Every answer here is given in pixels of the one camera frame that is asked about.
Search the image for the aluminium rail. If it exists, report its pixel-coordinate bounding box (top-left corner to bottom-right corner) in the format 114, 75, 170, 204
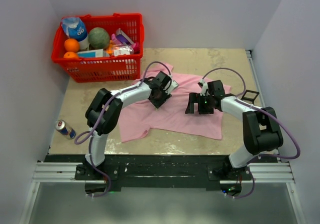
32, 162, 295, 184

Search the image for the pink white snack packet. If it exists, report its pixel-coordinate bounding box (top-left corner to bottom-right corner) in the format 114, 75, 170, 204
108, 43, 140, 57

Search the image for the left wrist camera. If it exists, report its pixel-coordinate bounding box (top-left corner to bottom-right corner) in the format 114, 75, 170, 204
165, 79, 179, 94

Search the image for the orange fruit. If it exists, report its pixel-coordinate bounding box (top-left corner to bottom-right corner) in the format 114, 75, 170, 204
64, 39, 80, 53
63, 51, 79, 59

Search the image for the black metal base frame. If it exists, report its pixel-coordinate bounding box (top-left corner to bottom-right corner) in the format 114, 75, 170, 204
43, 154, 279, 197

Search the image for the red plastic shopping basket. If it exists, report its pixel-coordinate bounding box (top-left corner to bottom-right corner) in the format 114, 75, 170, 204
51, 13, 144, 83

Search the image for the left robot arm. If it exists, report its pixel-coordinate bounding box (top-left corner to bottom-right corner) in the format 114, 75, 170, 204
85, 71, 179, 180

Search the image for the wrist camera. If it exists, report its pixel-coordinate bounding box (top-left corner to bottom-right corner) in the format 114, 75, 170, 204
165, 79, 179, 94
198, 79, 209, 96

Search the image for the small black stand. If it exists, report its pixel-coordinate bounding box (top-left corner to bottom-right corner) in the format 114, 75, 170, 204
241, 90, 260, 104

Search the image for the pink garment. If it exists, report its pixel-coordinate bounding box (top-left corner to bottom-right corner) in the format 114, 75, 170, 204
118, 72, 223, 142

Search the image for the energy drink can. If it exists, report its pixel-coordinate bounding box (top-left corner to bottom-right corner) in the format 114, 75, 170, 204
55, 120, 76, 139

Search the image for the green melon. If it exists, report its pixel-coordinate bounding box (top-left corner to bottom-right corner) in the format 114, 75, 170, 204
88, 27, 110, 49

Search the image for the orange fruit upper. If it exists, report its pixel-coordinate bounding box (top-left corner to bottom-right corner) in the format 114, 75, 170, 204
64, 39, 80, 53

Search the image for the blue white plastic bag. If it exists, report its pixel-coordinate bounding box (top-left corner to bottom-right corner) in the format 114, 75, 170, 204
60, 17, 89, 50

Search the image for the orange fruit lower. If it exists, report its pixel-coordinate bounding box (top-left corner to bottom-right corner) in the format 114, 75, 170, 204
63, 51, 79, 59

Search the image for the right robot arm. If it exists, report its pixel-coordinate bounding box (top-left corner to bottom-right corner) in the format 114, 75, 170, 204
185, 80, 284, 180

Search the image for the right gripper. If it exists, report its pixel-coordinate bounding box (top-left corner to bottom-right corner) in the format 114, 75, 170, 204
185, 93, 214, 115

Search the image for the white blue carton box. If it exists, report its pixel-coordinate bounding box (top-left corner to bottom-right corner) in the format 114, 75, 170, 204
77, 49, 109, 58

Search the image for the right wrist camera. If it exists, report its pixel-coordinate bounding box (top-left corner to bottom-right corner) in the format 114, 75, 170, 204
198, 79, 209, 96

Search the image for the purple white box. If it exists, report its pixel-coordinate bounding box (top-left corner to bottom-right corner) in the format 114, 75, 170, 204
111, 28, 134, 45

